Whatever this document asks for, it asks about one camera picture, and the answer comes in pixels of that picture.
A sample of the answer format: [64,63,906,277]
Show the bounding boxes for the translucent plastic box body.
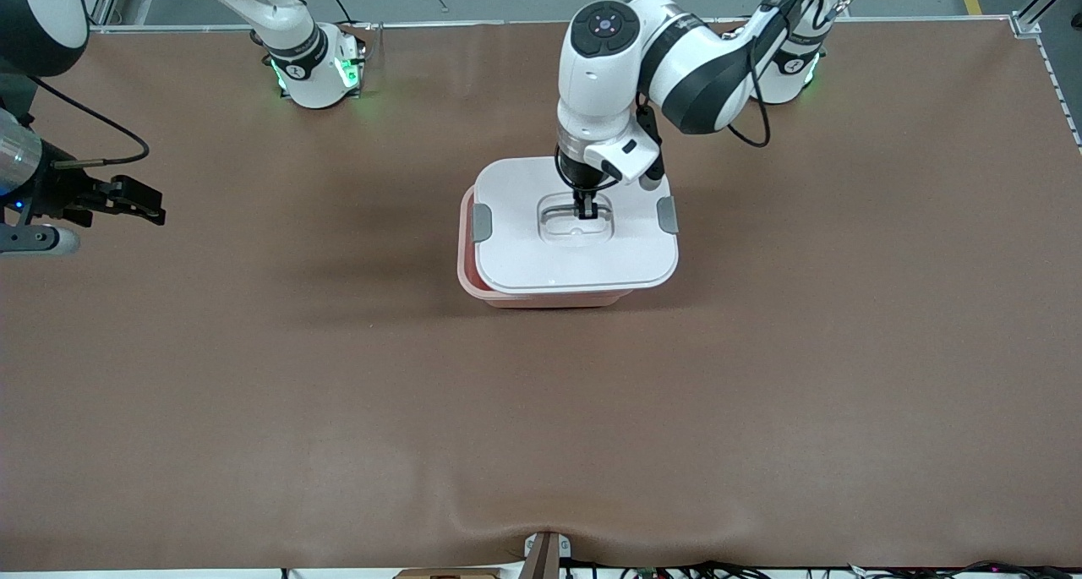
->
[456,185,637,310]

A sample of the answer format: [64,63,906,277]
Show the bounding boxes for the metal table clamp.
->
[523,530,572,579]

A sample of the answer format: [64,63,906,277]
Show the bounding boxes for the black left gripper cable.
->
[725,0,850,149]

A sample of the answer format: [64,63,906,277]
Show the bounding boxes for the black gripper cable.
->
[725,0,850,149]
[30,76,151,170]

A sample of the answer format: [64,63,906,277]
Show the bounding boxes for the white box lid grey latches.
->
[471,156,680,296]

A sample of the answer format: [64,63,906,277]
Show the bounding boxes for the aluminium table edge rail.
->
[89,17,1015,35]

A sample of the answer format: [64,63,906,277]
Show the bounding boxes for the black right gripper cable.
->
[30,76,151,170]

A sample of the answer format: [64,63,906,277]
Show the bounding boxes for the brown table mat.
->
[0,21,1082,573]

